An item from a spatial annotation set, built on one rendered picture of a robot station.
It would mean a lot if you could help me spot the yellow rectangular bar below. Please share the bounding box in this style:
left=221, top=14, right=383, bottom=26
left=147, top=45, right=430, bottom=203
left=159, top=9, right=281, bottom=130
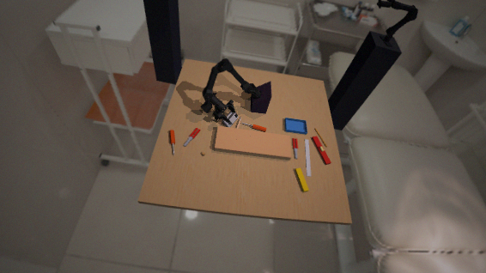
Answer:
left=295, top=168, right=309, bottom=192

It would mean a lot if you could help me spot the white flat bar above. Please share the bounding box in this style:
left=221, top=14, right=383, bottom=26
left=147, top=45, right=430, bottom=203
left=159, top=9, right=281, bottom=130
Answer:
left=305, top=139, right=312, bottom=177

